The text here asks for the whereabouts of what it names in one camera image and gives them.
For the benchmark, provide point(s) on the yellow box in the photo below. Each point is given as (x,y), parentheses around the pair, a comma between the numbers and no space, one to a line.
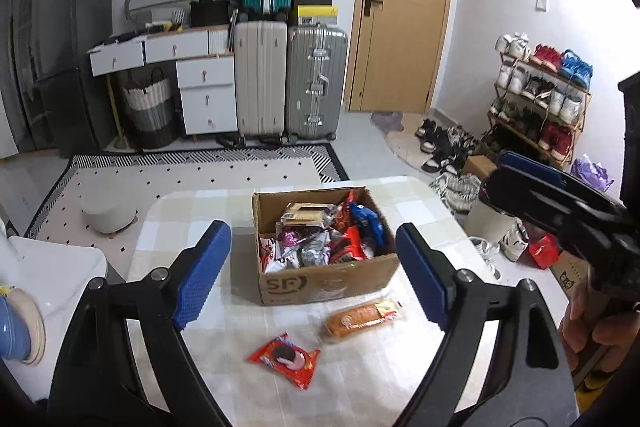
(317,14)

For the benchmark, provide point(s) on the pile of shoes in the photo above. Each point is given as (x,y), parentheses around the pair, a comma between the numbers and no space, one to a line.
(450,157)

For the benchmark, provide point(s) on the beige floor mat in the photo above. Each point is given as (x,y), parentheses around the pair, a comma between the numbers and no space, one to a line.
(405,144)

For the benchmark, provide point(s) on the rows of shoes on rack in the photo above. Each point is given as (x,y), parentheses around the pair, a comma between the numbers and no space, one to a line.
(545,92)

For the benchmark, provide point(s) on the grey door mat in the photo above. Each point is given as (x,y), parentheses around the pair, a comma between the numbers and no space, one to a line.
(387,119)

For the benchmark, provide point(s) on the brown cardboard box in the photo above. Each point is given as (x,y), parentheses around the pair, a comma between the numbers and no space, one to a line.
(310,284)

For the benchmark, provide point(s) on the bread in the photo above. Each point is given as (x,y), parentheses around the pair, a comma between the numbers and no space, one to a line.
(357,319)

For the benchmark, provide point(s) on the silver suitcase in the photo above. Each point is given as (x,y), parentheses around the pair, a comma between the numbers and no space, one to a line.
(315,82)

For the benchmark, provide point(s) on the blue cookie packet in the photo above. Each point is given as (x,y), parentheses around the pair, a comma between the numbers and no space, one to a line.
(370,227)

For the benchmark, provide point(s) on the silver snack packet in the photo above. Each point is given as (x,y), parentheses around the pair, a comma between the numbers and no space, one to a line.
(307,254)

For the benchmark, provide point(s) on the dark grey refrigerator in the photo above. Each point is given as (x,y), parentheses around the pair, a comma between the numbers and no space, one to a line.
(65,57)

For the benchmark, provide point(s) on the cardboard box cat print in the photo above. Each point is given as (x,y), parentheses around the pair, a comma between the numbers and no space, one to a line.
(570,274)

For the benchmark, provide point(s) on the wooden door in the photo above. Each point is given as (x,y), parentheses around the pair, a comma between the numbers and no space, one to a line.
(400,7)

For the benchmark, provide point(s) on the black and white patterned rug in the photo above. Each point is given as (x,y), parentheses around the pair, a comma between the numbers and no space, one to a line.
(200,167)

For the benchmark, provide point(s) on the white round stool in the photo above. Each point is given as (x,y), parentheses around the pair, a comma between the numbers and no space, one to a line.
(107,214)

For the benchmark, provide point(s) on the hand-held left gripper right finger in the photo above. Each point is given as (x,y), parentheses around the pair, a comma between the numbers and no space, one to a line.
(425,277)

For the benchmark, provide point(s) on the clear cracker packet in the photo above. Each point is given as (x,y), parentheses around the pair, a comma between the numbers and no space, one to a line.
(307,214)

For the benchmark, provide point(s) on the woven laundry basket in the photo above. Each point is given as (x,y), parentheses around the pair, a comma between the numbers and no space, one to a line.
(147,112)

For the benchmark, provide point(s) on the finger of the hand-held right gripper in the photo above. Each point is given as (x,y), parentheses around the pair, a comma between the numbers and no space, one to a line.
(530,187)

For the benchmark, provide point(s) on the person's right hand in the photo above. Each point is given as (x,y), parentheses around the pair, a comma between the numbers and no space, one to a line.
(610,337)

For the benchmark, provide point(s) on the red black-striped snack packet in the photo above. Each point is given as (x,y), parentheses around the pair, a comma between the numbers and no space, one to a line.
(347,247)

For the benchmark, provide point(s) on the person's beige slipper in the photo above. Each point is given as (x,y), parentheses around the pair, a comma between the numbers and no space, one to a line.
(35,327)

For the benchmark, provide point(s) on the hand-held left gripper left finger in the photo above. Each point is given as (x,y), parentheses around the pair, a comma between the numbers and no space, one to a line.
(205,277)

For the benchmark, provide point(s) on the white sneaker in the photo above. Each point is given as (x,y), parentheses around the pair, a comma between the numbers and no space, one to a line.
(512,244)

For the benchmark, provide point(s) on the small red cookie packet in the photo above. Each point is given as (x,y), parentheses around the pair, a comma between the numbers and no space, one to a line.
(285,359)

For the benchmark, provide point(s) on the purple plastic bag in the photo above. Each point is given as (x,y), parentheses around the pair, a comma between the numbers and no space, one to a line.
(592,172)

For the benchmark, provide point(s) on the purple candy packet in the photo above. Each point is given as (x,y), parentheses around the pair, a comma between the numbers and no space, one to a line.
(300,236)

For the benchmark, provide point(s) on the white light switch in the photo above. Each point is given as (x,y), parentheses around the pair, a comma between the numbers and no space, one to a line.
(541,4)

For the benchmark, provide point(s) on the red triangular snack bag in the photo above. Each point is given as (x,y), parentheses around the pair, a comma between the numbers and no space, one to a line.
(346,212)

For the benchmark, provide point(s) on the beige suitcase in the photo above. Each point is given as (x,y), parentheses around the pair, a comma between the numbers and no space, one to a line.
(260,82)

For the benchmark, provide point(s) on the wooden shoe rack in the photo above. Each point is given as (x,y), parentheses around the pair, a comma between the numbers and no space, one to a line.
(580,127)

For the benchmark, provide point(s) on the white drawer cabinet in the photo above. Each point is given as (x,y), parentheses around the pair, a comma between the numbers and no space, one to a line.
(205,82)

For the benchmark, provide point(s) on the small cardboard box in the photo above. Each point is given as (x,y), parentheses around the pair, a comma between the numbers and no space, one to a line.
(479,166)

